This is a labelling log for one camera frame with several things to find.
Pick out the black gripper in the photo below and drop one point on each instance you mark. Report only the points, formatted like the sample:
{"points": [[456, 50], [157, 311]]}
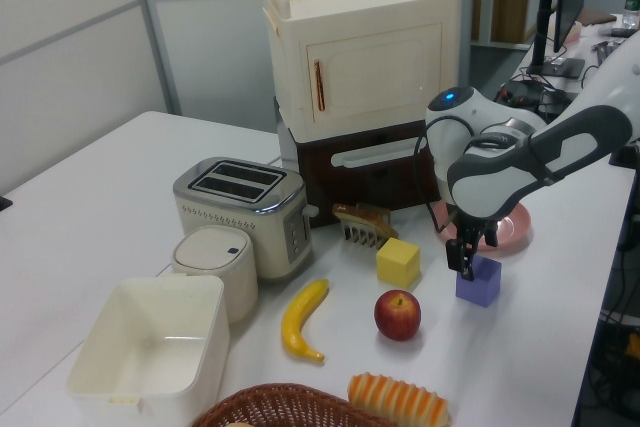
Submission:
{"points": [[475, 229]]}

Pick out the purple cube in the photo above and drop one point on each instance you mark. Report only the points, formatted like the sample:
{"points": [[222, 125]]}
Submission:
{"points": [[485, 287]]}

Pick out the white grey Franka robot arm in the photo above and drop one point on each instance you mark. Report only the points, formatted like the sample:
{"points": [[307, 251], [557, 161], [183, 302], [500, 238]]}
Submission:
{"points": [[500, 172]]}

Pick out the pink plate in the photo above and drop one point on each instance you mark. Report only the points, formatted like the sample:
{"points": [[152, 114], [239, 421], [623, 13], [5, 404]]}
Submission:
{"points": [[515, 227]]}

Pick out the yellow cube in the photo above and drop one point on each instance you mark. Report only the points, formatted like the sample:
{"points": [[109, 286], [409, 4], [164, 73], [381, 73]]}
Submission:
{"points": [[397, 262]]}

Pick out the red apple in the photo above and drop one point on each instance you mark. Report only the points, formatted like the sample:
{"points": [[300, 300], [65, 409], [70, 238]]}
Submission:
{"points": [[397, 317]]}

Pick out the brown bread slice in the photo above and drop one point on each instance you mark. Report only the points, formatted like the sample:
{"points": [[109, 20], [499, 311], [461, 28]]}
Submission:
{"points": [[370, 217]]}

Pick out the small toast rack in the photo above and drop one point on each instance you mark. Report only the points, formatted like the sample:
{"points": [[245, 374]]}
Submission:
{"points": [[357, 238]]}

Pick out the dark brown drawer box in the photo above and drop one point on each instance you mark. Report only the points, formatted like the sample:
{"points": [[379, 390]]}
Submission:
{"points": [[350, 187]]}

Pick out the orange striped bread roll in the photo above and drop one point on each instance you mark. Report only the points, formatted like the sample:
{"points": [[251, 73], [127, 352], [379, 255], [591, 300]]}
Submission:
{"points": [[395, 397]]}

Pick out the yellow banana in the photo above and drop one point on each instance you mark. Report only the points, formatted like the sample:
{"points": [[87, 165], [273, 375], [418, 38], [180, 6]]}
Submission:
{"points": [[300, 317]]}

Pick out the black monitor stand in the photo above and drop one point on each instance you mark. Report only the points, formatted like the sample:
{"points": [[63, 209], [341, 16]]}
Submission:
{"points": [[542, 22]]}

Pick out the pink box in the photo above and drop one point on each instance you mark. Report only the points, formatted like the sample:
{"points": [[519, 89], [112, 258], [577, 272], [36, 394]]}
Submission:
{"points": [[575, 33]]}

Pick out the cream and chrome toaster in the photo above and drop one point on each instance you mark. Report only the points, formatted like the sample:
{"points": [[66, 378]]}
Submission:
{"points": [[235, 202]]}

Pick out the brown wicker basket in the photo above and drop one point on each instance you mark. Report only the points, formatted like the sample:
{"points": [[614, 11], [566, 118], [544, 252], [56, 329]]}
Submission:
{"points": [[280, 404]]}

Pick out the small cream lidded bin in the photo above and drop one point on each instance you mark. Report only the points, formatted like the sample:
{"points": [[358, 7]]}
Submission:
{"points": [[220, 262]]}

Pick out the bread roll in basket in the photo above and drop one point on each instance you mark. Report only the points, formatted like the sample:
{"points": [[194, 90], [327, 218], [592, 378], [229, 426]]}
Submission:
{"points": [[240, 424]]}

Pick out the white square plastic container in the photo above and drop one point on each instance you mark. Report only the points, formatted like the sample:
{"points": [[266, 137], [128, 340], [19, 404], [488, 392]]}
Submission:
{"points": [[150, 347]]}

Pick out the small black edge object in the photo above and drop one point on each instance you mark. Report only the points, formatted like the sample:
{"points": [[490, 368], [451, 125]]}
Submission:
{"points": [[4, 203]]}

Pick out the black desk clamp mount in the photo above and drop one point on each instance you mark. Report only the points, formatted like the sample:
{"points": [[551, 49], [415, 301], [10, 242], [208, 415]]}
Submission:
{"points": [[622, 157]]}

